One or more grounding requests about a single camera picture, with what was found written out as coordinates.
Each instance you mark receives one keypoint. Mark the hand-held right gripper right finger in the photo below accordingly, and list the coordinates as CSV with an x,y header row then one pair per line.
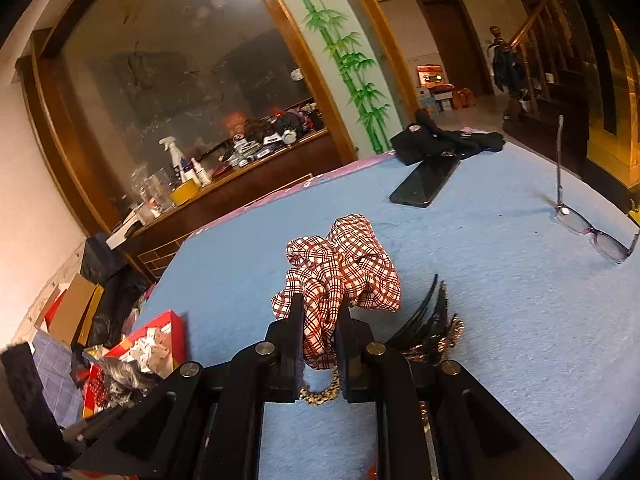
x,y
344,342

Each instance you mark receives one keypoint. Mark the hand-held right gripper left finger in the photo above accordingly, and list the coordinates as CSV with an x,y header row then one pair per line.
x,y
297,332

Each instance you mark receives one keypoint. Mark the red plaid scrunchie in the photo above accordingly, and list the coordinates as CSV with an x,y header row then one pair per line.
x,y
350,260

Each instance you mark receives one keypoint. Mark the black claw hair clip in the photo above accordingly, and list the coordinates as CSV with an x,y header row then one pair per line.
x,y
430,320

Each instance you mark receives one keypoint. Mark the red cardboard box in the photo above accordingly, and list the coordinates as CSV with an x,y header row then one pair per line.
x,y
167,332

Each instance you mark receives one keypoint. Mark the gold patterned hair accessory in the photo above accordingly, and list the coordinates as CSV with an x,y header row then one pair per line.
x,y
320,394

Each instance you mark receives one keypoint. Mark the wooden counter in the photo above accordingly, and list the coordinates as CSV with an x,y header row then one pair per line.
x,y
240,205

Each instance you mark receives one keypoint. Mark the yellow round container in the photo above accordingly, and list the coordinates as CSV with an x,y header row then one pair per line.
x,y
185,193

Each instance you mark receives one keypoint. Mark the black smartphone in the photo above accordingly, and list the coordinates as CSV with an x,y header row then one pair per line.
x,y
425,182

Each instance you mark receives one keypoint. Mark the small white pump bottle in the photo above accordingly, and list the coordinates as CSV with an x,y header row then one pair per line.
x,y
202,172

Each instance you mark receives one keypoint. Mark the black plastic bag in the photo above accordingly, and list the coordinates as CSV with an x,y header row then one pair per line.
x,y
115,285

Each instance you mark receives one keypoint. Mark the clear glass pitcher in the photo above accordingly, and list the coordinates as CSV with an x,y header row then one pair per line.
x,y
160,191

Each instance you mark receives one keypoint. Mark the pile of counter clutter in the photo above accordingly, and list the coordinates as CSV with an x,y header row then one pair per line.
x,y
270,135

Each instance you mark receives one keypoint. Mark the black garment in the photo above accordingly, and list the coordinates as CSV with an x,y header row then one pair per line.
x,y
425,142

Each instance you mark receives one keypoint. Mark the white spray bottle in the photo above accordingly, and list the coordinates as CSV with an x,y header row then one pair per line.
x,y
173,155

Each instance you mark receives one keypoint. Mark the brown cardboard box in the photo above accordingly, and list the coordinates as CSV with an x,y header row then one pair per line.
x,y
75,310

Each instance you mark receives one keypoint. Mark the blue checked bag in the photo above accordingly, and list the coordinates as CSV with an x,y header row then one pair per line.
x,y
57,380

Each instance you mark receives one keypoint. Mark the eyeglasses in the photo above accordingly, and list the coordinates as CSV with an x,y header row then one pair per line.
x,y
600,242

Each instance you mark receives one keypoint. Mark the bamboo painted panel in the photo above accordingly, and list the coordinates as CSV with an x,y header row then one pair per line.
x,y
345,60

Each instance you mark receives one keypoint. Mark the wooden door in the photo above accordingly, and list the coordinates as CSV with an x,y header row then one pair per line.
x,y
452,45

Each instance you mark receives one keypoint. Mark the wooden stair railing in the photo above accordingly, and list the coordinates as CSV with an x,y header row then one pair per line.
x,y
540,50

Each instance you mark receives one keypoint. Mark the dark jacket on post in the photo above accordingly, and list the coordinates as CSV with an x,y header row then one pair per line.
x,y
507,72

